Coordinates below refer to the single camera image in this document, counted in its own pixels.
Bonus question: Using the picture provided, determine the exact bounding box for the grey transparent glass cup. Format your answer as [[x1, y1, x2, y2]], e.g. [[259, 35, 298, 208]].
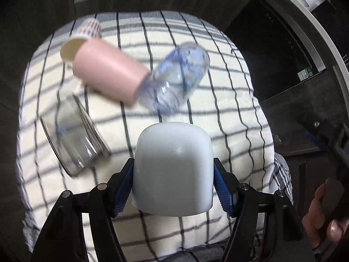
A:
[[40, 95, 111, 177]]

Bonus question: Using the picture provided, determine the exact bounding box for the patterned paper cup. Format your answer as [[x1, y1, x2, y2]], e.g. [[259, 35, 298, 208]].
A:
[[71, 18, 101, 40]]

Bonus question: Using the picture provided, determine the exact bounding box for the person's right hand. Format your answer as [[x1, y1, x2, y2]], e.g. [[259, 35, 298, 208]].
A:
[[302, 184, 348, 249]]

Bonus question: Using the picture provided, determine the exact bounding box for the white countertop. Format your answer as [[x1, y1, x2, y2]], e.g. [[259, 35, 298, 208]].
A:
[[287, 0, 348, 84]]

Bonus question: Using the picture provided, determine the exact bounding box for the pink plastic cup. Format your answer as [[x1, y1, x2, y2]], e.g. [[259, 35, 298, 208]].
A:
[[60, 38, 150, 106]]

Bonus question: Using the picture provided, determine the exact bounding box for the white ceramic cup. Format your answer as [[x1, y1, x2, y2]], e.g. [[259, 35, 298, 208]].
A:
[[132, 122, 214, 216]]

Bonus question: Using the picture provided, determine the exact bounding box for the white checkered cloth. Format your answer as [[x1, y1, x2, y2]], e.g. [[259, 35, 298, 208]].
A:
[[17, 11, 292, 250]]

